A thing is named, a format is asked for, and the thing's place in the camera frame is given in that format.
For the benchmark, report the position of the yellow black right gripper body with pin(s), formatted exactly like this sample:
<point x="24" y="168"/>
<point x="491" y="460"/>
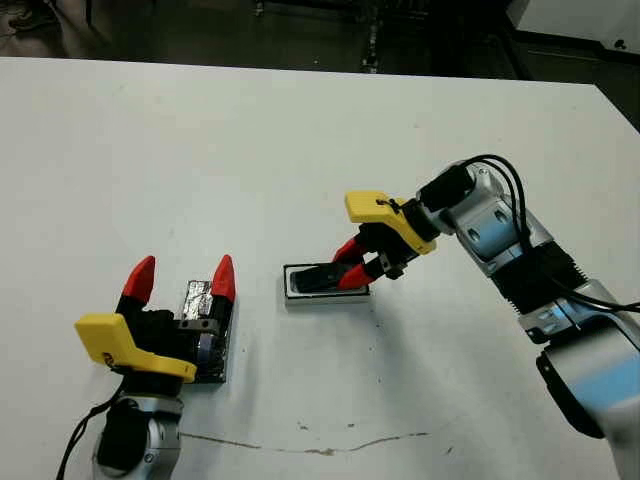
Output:
<point x="380" y="210"/>

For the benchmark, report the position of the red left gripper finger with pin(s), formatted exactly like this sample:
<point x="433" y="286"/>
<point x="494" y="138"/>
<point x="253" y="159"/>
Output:
<point x="224" y="282"/>
<point x="141" y="280"/>

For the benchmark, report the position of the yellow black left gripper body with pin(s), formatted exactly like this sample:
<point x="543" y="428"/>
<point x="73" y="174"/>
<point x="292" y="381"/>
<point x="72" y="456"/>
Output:
<point x="135" y="350"/>

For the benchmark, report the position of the black wheeled cart frame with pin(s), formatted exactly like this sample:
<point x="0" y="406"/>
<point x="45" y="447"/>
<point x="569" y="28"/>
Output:
<point x="310" y="4"/>

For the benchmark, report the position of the slim black camera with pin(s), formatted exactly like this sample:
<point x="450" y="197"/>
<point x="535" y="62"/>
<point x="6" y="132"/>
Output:
<point x="315" y="280"/>

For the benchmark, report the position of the black stand with casters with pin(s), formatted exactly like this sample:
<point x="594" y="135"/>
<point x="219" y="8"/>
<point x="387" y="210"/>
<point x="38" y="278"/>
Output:
<point x="370" y="47"/>

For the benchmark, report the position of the white cabinet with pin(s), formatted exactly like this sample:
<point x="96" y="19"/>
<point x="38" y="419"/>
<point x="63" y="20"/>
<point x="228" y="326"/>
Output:
<point x="565" y="17"/>

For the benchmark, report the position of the white box base black rim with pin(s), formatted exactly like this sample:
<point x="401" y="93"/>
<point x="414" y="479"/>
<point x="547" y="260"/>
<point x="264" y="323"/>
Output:
<point x="320" y="302"/>

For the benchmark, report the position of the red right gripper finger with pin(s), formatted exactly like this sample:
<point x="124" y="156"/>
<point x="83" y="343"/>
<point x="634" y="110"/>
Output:
<point x="362" y="272"/>
<point x="350" y="252"/>

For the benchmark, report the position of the black box lid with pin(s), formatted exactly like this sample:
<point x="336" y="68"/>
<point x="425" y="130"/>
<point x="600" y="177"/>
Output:
<point x="200" y="295"/>

